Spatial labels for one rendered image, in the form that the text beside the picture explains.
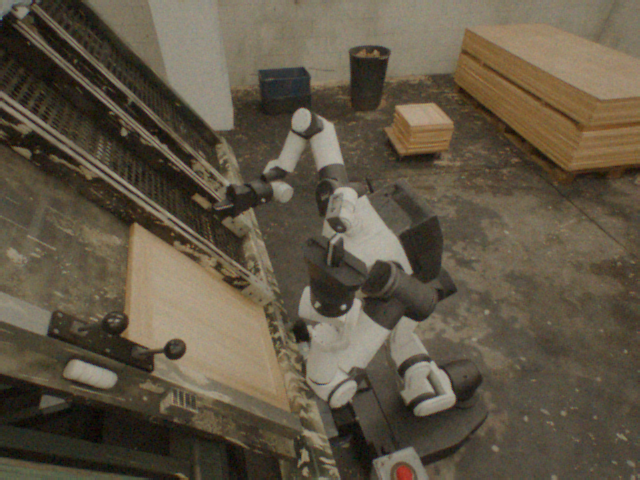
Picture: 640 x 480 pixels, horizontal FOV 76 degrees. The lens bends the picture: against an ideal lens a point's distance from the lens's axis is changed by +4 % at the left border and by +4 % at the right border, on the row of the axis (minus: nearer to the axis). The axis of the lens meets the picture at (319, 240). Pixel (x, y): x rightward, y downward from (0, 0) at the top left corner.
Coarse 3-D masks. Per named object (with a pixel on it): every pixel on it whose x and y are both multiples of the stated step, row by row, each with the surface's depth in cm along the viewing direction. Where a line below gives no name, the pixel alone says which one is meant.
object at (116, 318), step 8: (112, 312) 62; (120, 312) 63; (104, 320) 61; (112, 320) 61; (120, 320) 62; (128, 320) 63; (72, 328) 67; (80, 328) 67; (88, 328) 66; (96, 328) 65; (104, 328) 61; (112, 328) 61; (120, 328) 62
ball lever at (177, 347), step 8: (168, 344) 70; (176, 344) 70; (184, 344) 71; (136, 352) 75; (144, 352) 74; (152, 352) 73; (160, 352) 72; (168, 352) 69; (176, 352) 69; (184, 352) 70
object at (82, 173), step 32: (0, 96) 87; (0, 128) 88; (32, 128) 89; (32, 160) 93; (64, 160) 95; (96, 160) 103; (96, 192) 102; (128, 192) 106; (160, 224) 113; (192, 256) 124; (224, 256) 133; (256, 288) 141
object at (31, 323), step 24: (0, 312) 60; (24, 312) 63; (48, 312) 67; (0, 336) 61; (24, 336) 62; (96, 360) 70; (168, 360) 83; (144, 384) 78; (168, 384) 81; (192, 384) 85; (216, 384) 92; (216, 408) 91; (240, 408) 95; (264, 408) 103; (288, 432) 110
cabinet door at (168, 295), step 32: (128, 256) 101; (160, 256) 111; (128, 288) 92; (160, 288) 101; (192, 288) 114; (224, 288) 131; (160, 320) 93; (192, 320) 104; (224, 320) 118; (256, 320) 137; (192, 352) 96; (224, 352) 108; (256, 352) 123; (256, 384) 112
